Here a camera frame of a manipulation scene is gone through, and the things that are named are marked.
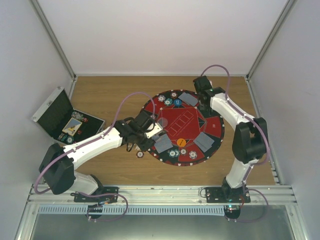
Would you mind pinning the slotted cable duct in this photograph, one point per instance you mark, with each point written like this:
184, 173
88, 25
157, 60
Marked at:
165, 210

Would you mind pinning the blue small blind button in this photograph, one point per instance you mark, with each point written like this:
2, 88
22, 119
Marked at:
177, 102

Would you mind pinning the card box in case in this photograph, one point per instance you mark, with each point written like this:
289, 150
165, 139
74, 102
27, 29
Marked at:
72, 127

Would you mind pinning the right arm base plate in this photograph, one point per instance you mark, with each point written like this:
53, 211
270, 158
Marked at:
224, 196

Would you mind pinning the aluminium poker case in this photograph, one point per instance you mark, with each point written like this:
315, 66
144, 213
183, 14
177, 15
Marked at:
55, 113

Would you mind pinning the front aluminium rail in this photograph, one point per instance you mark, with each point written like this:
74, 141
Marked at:
175, 195

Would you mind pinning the clear round dealer button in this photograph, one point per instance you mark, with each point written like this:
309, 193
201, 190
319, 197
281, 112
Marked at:
163, 122

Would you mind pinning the dealt card top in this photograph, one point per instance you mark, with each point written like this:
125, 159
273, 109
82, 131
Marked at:
188, 99

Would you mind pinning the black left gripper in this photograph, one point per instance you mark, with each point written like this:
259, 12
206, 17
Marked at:
145, 147

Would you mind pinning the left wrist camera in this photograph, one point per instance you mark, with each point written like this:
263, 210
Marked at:
143, 120

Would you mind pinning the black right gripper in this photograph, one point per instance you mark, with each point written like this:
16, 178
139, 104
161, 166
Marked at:
203, 108

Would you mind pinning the blue 10 chip bottom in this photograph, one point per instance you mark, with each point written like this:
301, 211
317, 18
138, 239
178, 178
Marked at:
193, 155

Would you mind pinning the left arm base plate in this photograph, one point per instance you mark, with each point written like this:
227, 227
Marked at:
101, 195

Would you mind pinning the orange 100 chip stack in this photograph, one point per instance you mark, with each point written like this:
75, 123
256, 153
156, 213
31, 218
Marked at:
140, 154

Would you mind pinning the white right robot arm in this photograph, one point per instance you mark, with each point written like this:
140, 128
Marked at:
250, 140

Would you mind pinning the round red black poker mat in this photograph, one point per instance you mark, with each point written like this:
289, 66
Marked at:
185, 122

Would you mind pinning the green 50 chip bottom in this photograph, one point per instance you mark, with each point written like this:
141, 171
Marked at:
173, 153

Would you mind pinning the dealt card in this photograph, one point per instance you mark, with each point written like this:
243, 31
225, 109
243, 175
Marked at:
163, 144
204, 142
188, 99

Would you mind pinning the orange big blind button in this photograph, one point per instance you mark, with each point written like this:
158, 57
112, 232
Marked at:
181, 142

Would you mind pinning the green 50 chip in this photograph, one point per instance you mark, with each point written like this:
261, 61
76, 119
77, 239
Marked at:
168, 101
173, 153

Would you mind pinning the green 50 chip top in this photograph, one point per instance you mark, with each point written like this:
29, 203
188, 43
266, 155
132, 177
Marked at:
168, 101

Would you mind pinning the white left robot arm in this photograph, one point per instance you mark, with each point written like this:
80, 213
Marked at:
60, 164

